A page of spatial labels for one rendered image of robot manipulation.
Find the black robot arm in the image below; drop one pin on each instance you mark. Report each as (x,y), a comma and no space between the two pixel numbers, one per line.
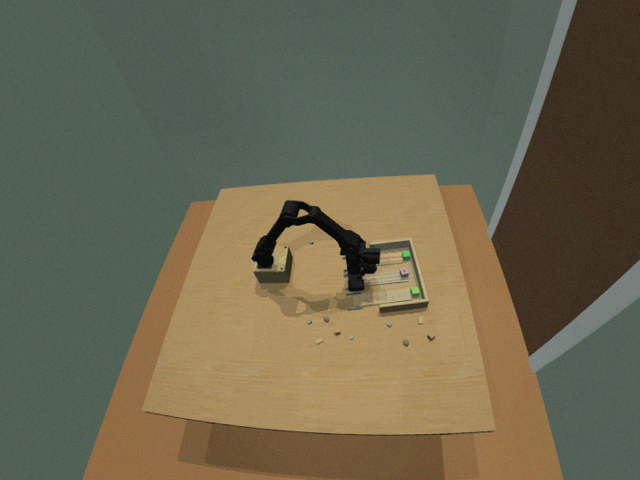
(351,244)

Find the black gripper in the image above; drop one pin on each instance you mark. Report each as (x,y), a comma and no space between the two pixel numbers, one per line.
(354,276)

